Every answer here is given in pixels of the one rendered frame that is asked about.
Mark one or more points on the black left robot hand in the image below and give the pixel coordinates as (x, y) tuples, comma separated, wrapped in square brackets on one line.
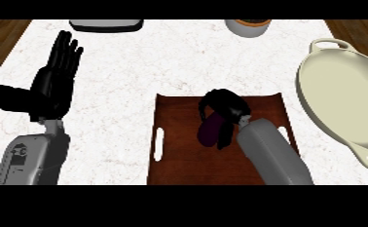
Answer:
[(52, 84)]

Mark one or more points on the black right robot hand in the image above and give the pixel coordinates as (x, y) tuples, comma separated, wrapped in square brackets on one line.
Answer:
[(230, 105)]

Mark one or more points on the dark purple eggplant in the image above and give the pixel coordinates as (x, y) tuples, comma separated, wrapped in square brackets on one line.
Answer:
[(210, 130)]

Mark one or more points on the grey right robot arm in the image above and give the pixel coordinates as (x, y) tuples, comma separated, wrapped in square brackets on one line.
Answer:
[(271, 153)]

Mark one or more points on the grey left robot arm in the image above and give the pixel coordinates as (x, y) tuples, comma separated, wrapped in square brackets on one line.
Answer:
[(33, 154)]

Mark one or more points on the brown wooden tray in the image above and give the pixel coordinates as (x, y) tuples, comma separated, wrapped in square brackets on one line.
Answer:
[(191, 153)]

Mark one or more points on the grey pot with orange rim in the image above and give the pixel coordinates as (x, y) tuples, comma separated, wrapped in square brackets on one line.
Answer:
[(249, 28)]

